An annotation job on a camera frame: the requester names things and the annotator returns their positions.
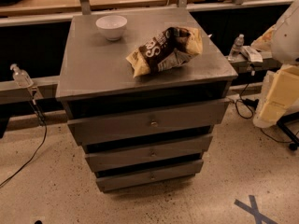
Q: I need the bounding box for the black floor cable left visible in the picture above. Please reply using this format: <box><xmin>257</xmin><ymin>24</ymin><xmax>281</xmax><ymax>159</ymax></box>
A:
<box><xmin>0</xmin><ymin>100</ymin><xmax>49</xmax><ymax>189</ymax></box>

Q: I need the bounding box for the black cable right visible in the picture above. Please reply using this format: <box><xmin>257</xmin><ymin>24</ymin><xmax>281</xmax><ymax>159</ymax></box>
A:
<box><xmin>234</xmin><ymin>68</ymin><xmax>299</xmax><ymax>145</ymax></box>

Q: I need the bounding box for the grey drawer cabinet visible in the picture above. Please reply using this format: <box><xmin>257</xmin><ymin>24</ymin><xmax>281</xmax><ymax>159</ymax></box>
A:
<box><xmin>56</xmin><ymin>8</ymin><xmax>237</xmax><ymax>179</ymax></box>

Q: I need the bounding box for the grey top drawer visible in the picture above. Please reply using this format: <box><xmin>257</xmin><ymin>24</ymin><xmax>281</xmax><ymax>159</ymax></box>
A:
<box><xmin>68</xmin><ymin>98</ymin><xmax>229</xmax><ymax>146</ymax></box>

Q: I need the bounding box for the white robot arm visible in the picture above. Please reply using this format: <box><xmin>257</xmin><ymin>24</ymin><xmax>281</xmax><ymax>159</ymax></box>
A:
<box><xmin>253</xmin><ymin>0</ymin><xmax>299</xmax><ymax>128</ymax></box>

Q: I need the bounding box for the grey middle drawer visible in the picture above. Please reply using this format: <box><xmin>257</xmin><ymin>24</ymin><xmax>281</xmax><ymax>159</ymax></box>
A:
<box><xmin>85</xmin><ymin>134</ymin><xmax>212</xmax><ymax>173</ymax></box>

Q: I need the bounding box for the brown yellow chip bag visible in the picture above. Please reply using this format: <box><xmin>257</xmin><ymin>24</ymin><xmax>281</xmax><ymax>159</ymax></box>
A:
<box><xmin>126</xmin><ymin>27</ymin><xmax>203</xmax><ymax>77</ymax></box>

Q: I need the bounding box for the grey metal rail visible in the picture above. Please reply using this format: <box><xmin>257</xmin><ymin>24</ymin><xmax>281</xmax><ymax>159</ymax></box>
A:
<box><xmin>0</xmin><ymin>52</ymin><xmax>281</xmax><ymax>105</ymax></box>

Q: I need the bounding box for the white ceramic bowl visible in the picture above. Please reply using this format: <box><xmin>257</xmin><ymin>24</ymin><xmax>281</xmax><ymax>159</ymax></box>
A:
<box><xmin>95</xmin><ymin>15</ymin><xmax>127</xmax><ymax>41</ymax></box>

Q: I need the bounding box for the clear plastic water bottle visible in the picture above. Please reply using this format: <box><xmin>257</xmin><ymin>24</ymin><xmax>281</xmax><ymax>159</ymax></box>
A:
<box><xmin>228</xmin><ymin>34</ymin><xmax>244</xmax><ymax>61</ymax></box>

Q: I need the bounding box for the clear sanitizer pump bottle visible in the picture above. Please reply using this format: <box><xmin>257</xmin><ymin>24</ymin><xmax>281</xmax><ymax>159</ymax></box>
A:
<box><xmin>10</xmin><ymin>63</ymin><xmax>34</xmax><ymax>88</ymax></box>

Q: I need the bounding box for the blue tape cross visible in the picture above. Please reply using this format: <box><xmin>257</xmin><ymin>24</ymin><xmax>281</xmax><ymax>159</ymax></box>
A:
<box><xmin>235</xmin><ymin>195</ymin><xmax>278</xmax><ymax>224</ymax></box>

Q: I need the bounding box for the crumpled paper on rail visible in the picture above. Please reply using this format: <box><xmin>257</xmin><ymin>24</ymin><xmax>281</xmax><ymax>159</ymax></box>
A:
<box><xmin>241</xmin><ymin>46</ymin><xmax>263</xmax><ymax>63</ymax></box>

